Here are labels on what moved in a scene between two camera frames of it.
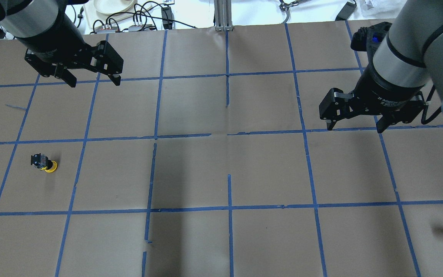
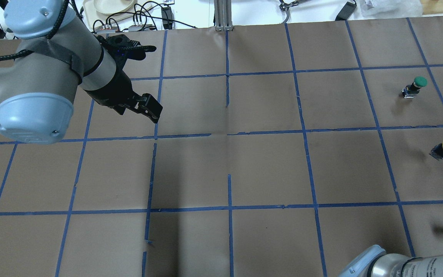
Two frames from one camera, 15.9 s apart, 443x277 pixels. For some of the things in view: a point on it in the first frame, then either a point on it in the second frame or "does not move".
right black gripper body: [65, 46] → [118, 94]
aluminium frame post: [223, 14] does not move
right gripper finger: [107, 60] → [149, 106]
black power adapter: [346, 11] does not move
